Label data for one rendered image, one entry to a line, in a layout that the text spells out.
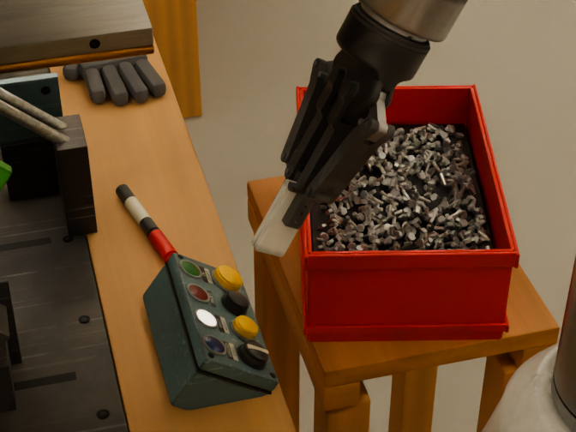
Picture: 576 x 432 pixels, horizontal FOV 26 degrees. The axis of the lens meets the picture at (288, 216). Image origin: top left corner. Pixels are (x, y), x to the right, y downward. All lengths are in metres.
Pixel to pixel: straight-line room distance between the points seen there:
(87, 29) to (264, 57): 2.17
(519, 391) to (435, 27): 0.38
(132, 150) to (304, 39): 2.04
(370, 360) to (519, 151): 1.78
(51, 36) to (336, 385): 0.45
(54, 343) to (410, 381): 0.71
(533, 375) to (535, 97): 2.50
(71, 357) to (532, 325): 0.49
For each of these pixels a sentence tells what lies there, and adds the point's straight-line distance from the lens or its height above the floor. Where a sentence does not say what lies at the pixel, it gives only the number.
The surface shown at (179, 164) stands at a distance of 1.38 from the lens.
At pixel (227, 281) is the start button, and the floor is 0.94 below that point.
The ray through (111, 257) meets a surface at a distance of 1.26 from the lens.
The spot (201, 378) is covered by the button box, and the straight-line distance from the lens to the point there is 1.08.
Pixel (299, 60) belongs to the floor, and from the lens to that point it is 3.32.
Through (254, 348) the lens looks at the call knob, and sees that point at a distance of 1.10.
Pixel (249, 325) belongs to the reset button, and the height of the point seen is 0.94.
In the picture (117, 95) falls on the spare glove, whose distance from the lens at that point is 1.47.
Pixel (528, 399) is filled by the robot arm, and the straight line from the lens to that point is 0.74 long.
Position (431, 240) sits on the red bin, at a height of 0.88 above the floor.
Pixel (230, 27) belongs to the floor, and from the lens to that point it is 3.47.
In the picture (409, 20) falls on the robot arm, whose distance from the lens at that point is 1.02.
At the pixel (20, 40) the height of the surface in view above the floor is 1.13.
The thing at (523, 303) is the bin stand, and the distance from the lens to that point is 1.37.
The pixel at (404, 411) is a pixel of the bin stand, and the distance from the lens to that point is 1.80.
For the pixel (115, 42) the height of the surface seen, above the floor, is 1.12.
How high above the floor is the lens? 1.70
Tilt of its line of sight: 38 degrees down
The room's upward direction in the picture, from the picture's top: straight up
